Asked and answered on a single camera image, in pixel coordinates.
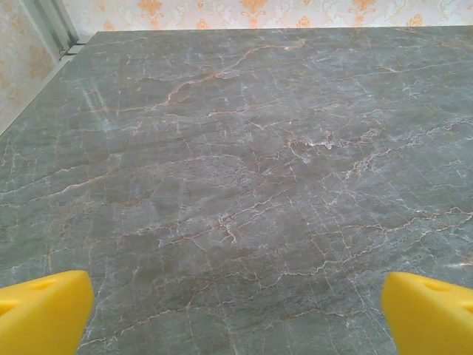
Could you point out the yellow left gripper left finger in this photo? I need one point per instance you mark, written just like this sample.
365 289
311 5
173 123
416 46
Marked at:
37 314

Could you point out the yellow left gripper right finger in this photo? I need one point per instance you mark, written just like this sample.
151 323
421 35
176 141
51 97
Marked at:
432 318

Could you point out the aluminium frame post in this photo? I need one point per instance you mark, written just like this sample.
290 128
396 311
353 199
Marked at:
48 22

